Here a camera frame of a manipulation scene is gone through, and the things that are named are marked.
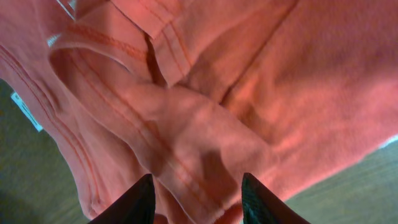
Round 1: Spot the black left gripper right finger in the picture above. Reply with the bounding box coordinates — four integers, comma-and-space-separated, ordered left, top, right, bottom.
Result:
241, 173, 310, 224

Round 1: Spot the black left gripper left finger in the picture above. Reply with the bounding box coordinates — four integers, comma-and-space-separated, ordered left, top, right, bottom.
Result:
88, 174, 155, 224

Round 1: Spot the orange soccer t-shirt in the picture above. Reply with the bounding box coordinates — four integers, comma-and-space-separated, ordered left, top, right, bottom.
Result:
1, 0, 397, 223

